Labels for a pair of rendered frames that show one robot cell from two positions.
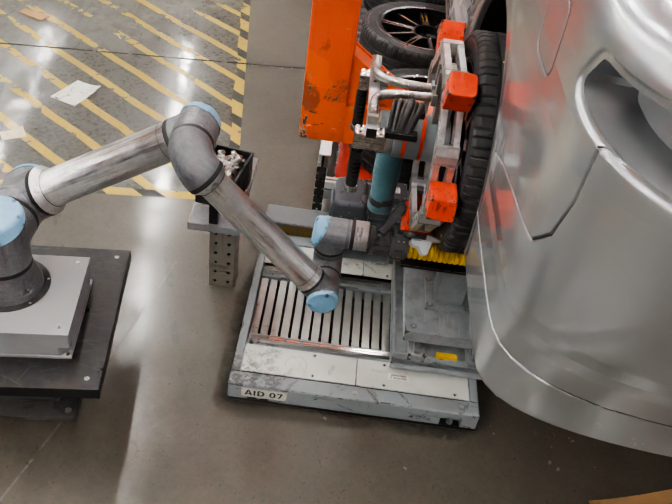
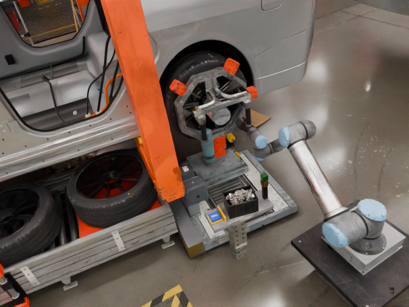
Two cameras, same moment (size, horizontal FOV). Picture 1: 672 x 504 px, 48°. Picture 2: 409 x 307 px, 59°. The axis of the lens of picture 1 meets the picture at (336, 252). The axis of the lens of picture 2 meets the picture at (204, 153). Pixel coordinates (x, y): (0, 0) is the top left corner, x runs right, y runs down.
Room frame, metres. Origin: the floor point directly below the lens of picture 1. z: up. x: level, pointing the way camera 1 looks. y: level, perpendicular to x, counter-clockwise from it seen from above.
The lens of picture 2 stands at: (2.71, 1.93, 2.22)
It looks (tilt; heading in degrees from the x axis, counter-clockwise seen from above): 38 degrees down; 255
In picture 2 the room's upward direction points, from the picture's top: 10 degrees counter-clockwise
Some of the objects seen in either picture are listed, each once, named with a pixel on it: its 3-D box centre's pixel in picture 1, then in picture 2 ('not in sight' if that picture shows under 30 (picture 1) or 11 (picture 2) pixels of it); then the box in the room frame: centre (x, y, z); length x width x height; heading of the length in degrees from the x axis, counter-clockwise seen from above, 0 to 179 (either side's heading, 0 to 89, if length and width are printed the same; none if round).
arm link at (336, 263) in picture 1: (327, 262); (260, 151); (1.76, 0.02, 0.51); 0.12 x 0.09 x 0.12; 2
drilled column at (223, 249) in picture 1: (224, 235); (237, 234); (2.16, 0.42, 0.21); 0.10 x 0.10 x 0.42; 2
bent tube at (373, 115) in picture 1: (405, 96); (229, 86); (1.90, -0.12, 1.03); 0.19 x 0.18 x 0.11; 92
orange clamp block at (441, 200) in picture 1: (440, 201); (249, 92); (1.68, -0.26, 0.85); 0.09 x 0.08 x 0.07; 2
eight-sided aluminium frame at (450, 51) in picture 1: (435, 139); (212, 106); (2.00, -0.24, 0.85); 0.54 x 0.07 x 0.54; 2
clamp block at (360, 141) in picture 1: (369, 137); (245, 102); (1.82, -0.04, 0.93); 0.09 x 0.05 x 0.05; 92
